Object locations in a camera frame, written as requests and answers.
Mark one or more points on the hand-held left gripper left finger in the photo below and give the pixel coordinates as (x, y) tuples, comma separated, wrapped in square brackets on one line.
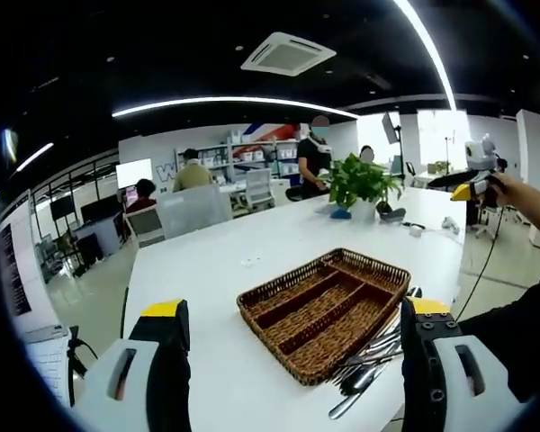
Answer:
[(96, 391)]

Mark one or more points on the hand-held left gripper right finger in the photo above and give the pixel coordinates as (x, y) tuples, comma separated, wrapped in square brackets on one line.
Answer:
[(499, 382)]

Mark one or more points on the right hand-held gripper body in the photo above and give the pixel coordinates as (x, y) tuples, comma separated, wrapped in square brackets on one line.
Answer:
[(479, 155)]

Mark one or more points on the pile of steel utensils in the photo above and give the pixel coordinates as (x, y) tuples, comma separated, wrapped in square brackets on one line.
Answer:
[(378, 348)]

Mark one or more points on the brown wicker storage tray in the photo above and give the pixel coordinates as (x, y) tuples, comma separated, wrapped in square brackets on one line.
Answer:
[(315, 315)]

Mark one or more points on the white storage shelf with boxes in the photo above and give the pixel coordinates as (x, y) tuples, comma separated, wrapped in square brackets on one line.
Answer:
[(252, 155)]

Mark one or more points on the person's right hand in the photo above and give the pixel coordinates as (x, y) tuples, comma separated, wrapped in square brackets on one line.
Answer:
[(504, 188)]

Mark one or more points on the small white gadget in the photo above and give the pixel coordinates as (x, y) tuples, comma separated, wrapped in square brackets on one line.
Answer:
[(450, 223)]

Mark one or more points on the white rolling office chair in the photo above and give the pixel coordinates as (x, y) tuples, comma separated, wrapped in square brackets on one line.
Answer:
[(486, 220)]

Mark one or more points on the small white box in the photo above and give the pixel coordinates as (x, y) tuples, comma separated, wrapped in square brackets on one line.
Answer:
[(417, 231)]

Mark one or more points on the person's black clothed torso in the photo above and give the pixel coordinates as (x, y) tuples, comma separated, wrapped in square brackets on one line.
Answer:
[(522, 324)]

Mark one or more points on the black and grey device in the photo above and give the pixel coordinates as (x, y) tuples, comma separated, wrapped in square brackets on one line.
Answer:
[(389, 212)]

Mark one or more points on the monitor on tripod stand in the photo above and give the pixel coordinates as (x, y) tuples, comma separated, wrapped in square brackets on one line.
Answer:
[(390, 126)]

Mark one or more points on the green plant in white pot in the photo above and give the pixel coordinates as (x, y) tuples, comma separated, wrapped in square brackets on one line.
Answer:
[(360, 184)]

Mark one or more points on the blue cloth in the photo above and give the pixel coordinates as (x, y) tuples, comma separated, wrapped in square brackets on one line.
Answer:
[(342, 213)]

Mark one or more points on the grey white office chair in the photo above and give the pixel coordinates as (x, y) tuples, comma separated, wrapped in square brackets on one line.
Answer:
[(146, 227)]

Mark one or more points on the black desk monitor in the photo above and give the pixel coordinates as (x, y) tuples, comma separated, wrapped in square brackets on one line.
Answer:
[(99, 209)]

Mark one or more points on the black monitor on stand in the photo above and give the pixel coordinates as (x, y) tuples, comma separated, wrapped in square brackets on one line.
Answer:
[(64, 207)]

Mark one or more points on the white mesh office chair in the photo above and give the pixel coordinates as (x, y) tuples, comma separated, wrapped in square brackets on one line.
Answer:
[(257, 184)]

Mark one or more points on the monitor with pink screen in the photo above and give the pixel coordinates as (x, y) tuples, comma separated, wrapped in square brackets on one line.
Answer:
[(131, 197)]

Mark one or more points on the translucent white chair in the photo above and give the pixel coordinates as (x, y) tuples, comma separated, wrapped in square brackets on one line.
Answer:
[(193, 211)]

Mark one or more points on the ceiling air conditioner vent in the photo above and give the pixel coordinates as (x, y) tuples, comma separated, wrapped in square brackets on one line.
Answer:
[(288, 54)]

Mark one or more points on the bright white screen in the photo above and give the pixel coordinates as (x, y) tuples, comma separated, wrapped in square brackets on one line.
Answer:
[(134, 173)]

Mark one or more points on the long curved ceiling light strip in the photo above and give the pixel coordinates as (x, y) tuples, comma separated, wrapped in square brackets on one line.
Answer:
[(234, 100)]

